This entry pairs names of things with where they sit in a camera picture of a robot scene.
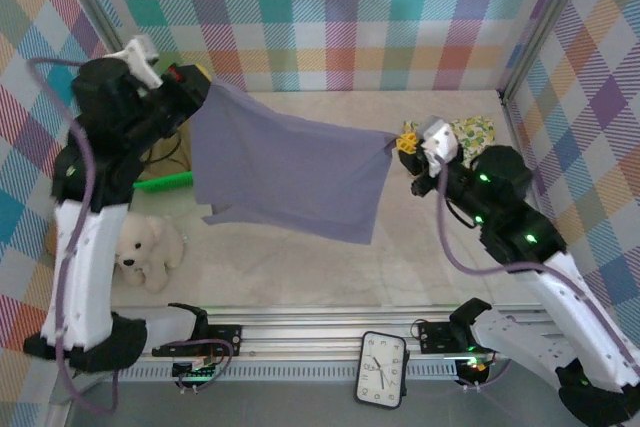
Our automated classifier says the lemon print skirt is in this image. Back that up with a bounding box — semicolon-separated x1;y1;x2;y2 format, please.
403;114;497;171

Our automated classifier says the plain grey purple skirt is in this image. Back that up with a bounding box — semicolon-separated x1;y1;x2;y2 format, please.
191;81;397;246

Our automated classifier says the green plastic basket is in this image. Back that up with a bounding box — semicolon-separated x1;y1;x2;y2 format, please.
132;170;195;194

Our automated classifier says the white plush dog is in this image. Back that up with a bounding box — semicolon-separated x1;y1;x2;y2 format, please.
114;214;186;293

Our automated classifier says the black controller board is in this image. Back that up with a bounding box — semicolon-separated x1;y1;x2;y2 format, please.
172;360;221;382
454;356;494;384

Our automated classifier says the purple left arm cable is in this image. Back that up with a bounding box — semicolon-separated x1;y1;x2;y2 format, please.
24;56;236;416

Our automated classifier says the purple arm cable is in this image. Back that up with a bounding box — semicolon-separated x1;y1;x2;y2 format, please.
434;159;636;393
24;56;236;416

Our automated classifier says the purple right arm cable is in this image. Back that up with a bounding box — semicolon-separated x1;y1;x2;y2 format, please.
434;159;636;393

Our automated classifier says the aluminium corner post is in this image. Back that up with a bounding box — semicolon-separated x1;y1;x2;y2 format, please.
497;0;596;99
59;0;144;89

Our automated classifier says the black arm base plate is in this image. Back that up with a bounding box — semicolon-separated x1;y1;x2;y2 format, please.
149;322;243;359
417;320;481;354

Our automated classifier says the aluminium rail frame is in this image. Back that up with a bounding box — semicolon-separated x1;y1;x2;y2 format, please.
64;296;561;363

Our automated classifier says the white clock with black frame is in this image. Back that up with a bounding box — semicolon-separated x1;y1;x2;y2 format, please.
354;330;408;409

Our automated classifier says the grey slotted cable duct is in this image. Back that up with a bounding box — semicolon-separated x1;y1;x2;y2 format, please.
112;364;459;381

